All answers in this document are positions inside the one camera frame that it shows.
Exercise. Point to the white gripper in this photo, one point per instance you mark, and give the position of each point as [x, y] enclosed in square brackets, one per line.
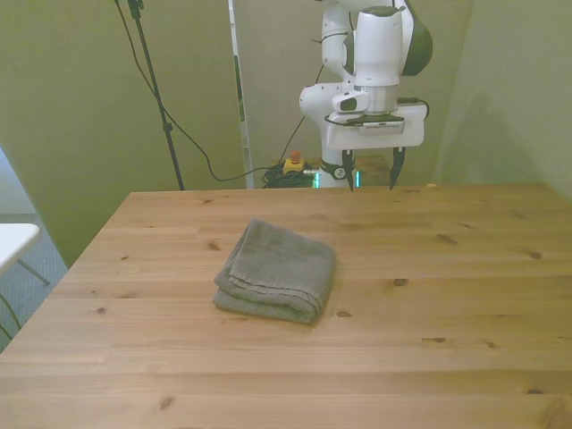
[380, 141]

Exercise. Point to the grey towel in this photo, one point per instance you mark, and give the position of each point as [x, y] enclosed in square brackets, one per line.
[281, 268]

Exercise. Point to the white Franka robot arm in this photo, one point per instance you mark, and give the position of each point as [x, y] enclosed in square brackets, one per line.
[380, 44]

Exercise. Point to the yellow emergency stop box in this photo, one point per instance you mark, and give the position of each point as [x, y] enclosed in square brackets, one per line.
[295, 166]

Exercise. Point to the white vertical pole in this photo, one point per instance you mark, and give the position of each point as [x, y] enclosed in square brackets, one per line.
[245, 143]

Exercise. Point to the black tripod stand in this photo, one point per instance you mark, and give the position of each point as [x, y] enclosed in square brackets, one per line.
[155, 85]

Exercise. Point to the white side table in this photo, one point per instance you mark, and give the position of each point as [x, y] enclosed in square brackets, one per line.
[13, 241]

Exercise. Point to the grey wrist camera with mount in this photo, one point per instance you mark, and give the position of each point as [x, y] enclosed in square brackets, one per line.
[384, 128]

